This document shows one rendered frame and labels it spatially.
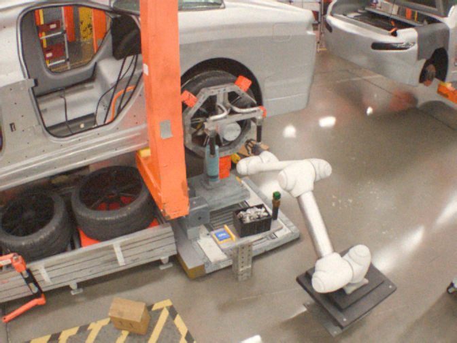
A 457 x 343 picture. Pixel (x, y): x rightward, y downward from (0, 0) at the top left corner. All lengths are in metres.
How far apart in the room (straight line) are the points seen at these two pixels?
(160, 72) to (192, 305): 1.50
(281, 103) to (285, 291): 1.45
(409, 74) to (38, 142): 3.94
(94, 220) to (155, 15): 1.41
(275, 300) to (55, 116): 2.31
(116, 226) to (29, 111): 1.00
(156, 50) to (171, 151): 0.60
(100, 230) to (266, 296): 1.21
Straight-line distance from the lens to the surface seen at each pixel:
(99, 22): 4.51
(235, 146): 2.78
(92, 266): 2.55
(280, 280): 2.64
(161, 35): 1.81
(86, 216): 2.52
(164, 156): 2.06
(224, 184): 3.07
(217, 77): 2.57
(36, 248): 2.53
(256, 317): 2.43
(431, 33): 4.55
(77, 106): 3.22
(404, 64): 4.41
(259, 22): 2.66
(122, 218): 2.45
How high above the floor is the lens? 2.04
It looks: 34 degrees down
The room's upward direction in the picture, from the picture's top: straight up
